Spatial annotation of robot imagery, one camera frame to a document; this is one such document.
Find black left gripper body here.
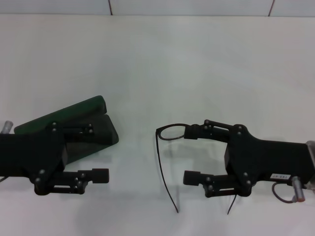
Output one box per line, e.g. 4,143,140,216
0,121,66,184

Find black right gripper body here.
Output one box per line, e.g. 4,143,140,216
225,124,308,197

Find green glasses case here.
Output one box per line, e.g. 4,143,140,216
14,95,121,164

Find black glasses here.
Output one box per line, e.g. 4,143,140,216
155,123,238,216

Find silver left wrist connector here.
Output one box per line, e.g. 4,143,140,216
1,120,13,135

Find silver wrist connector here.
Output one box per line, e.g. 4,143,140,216
1,120,13,135
291,176,306,204

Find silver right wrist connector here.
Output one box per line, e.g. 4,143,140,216
291,176,306,204

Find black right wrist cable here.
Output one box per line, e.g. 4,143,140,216
272,183,300,204

